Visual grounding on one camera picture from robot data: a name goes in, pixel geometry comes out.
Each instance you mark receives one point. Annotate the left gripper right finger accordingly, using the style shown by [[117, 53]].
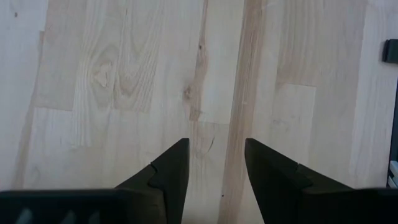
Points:
[[295, 196]]

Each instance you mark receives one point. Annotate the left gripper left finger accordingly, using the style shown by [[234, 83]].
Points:
[[171, 186]]

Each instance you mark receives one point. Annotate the black metal table frame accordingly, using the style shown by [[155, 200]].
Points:
[[394, 124]]

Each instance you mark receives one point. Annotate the black table-edge clamp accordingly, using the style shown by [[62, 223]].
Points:
[[391, 51]]

